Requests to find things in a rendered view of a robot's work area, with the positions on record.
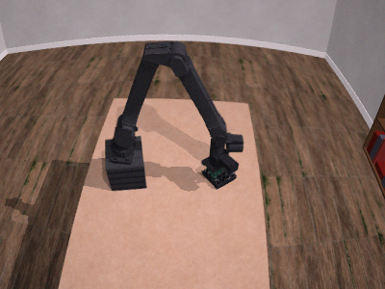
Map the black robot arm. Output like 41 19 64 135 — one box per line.
111 41 244 176

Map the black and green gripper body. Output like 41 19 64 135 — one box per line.
201 151 224 173

